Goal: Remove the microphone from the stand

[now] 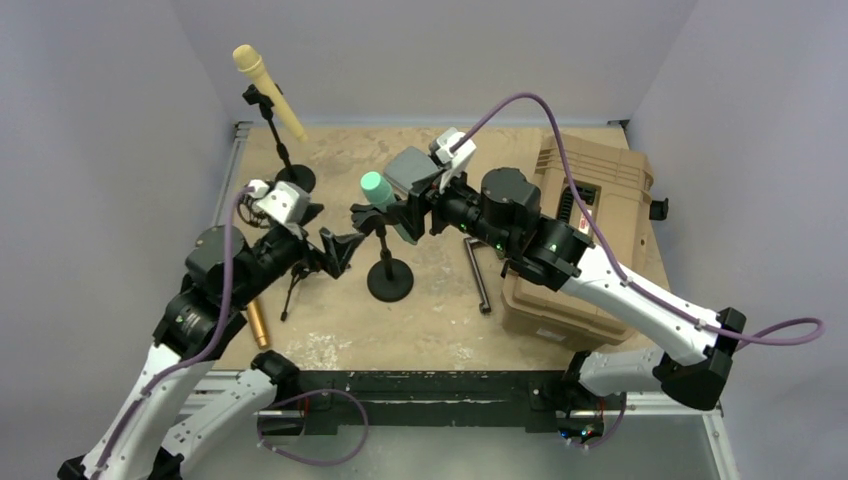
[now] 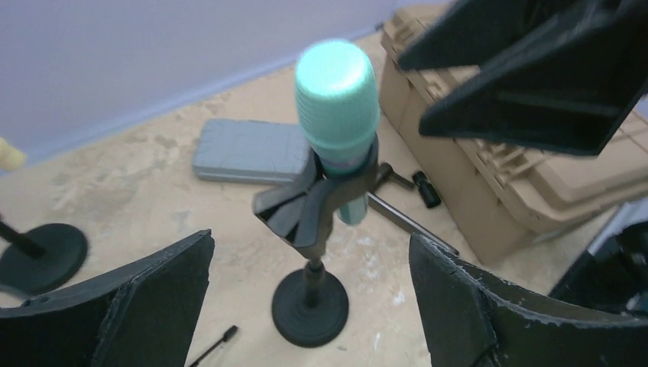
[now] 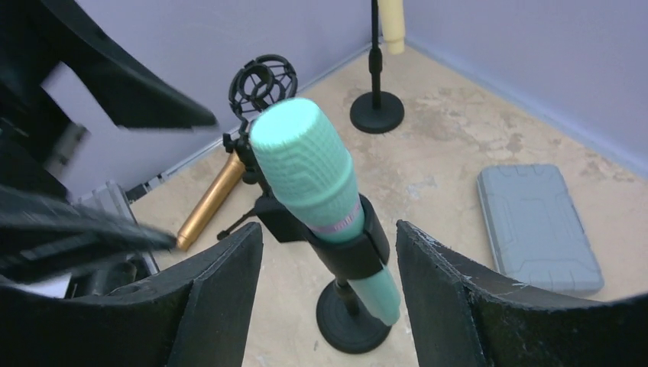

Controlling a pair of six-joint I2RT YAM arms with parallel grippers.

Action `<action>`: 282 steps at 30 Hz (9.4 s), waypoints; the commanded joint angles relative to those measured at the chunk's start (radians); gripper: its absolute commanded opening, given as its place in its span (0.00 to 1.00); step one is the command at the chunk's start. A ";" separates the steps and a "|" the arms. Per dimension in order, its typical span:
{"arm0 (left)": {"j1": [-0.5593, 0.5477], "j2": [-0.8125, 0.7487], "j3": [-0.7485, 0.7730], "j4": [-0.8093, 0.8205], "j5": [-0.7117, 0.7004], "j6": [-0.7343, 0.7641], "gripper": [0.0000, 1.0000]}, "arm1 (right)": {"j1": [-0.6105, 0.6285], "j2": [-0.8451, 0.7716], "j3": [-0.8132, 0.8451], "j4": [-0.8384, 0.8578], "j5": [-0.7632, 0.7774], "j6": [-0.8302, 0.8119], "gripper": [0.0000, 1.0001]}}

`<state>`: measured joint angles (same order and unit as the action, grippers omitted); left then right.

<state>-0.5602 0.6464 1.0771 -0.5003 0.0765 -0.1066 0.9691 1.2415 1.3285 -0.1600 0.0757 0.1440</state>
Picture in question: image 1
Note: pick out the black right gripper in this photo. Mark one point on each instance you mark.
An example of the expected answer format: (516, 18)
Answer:
(424, 197)

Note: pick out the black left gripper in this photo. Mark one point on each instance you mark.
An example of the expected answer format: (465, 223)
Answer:
(337, 248)

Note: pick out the mint green microphone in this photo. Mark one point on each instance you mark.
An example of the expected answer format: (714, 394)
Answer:
(378, 191)

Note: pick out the black round-base stand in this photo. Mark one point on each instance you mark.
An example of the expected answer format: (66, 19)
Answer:
(298, 174)
(390, 279)

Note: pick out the black tripod shock-mount stand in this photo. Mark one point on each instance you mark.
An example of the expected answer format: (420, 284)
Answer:
(250, 269)

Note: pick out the gold brown microphone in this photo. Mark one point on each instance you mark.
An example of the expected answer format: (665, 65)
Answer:
(258, 325)

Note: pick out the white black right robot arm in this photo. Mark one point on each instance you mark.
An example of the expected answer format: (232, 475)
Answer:
(694, 346)

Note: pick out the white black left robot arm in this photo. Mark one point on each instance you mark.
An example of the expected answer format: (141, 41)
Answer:
(190, 337)

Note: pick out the cream yellow microphone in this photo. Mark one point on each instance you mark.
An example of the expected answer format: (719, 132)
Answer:
(250, 63)

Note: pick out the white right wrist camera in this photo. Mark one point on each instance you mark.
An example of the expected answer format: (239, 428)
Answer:
(452, 152)

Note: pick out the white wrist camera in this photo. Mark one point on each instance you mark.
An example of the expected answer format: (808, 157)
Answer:
(452, 152)
(284, 202)

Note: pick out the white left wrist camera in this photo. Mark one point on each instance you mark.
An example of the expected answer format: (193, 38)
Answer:
(284, 202)

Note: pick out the dark metal door handle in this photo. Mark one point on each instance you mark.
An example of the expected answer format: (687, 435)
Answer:
(470, 244)

